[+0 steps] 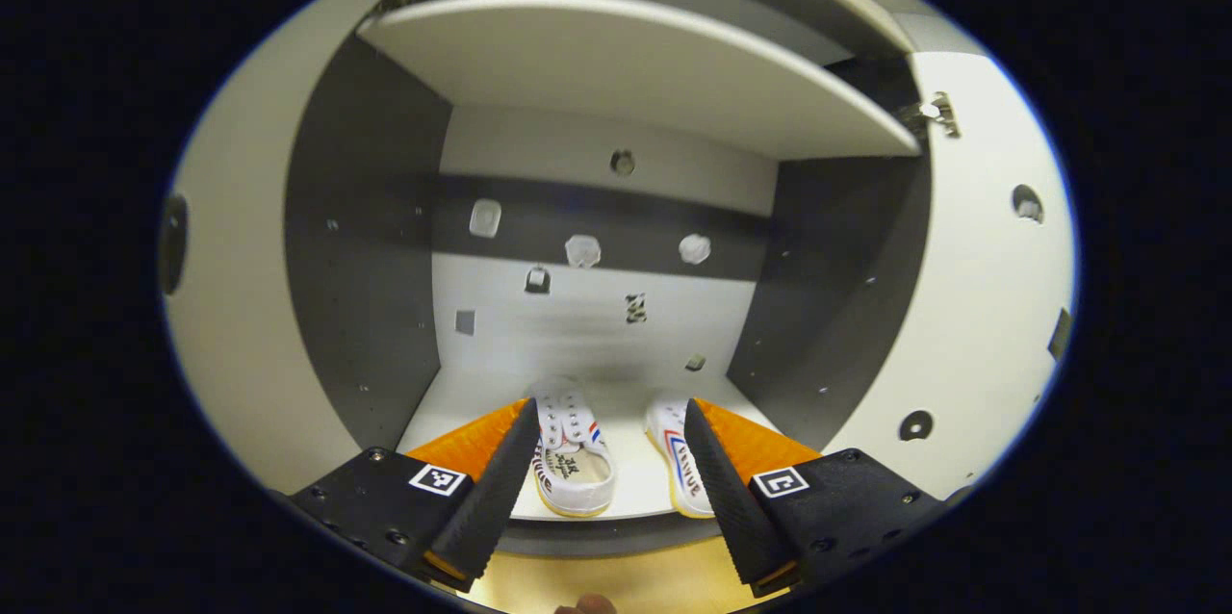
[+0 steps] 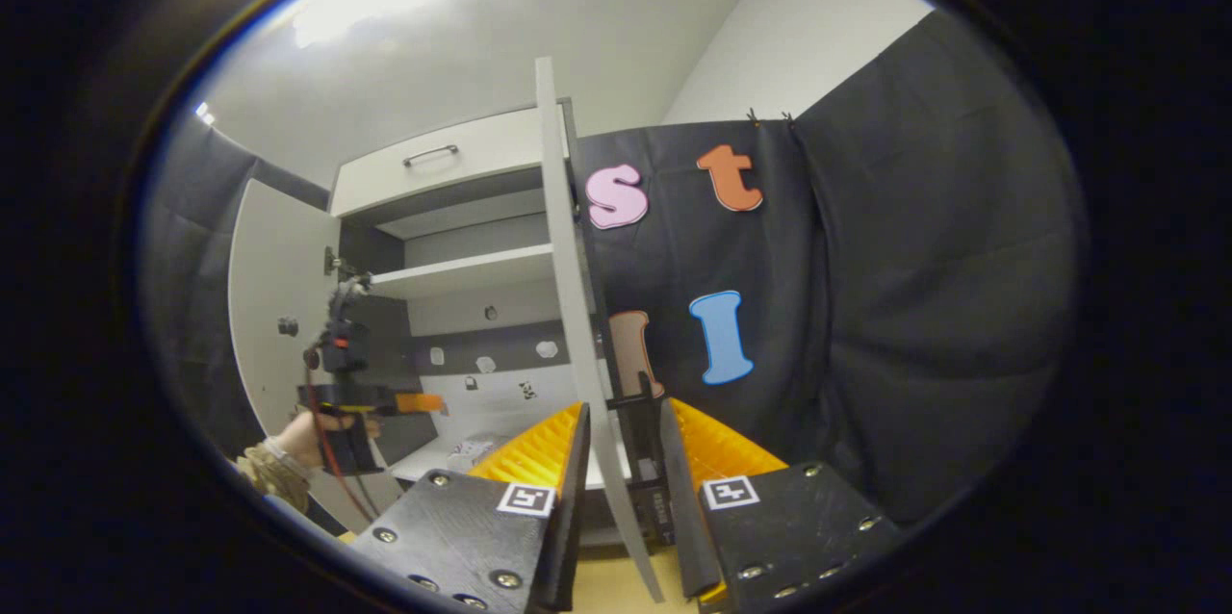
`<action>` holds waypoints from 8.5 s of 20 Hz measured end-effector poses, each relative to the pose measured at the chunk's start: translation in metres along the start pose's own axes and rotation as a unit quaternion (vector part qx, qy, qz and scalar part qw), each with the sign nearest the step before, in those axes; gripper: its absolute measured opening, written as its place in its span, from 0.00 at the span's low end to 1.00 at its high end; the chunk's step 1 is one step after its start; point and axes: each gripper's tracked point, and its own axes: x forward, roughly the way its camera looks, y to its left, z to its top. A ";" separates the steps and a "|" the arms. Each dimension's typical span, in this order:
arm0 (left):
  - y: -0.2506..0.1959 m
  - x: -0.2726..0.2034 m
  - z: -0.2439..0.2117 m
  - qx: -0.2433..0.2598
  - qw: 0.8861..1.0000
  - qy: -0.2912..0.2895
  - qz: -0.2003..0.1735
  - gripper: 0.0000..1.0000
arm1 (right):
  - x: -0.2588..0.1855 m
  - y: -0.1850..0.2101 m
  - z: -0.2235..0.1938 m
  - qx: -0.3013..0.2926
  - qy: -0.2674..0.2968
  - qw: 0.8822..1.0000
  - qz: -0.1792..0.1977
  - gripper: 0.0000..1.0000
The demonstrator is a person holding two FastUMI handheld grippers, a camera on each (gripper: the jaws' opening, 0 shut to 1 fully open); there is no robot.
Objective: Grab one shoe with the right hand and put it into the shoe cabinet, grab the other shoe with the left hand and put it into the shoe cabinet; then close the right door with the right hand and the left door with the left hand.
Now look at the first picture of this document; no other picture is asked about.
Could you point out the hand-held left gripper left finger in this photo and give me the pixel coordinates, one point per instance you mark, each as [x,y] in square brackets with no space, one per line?
[496,489]

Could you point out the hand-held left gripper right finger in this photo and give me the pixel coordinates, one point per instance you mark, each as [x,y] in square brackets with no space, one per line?
[731,494]

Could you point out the white shoe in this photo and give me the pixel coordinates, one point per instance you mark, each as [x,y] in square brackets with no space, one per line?
[669,441]
[577,489]

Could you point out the white shoe cabinet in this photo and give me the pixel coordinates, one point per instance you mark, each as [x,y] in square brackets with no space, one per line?
[597,325]

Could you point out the white cabinet door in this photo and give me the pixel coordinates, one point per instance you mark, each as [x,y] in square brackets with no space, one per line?
[962,306]
[231,325]

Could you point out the white cabinet shelf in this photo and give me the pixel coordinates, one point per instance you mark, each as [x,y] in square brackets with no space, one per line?
[626,65]

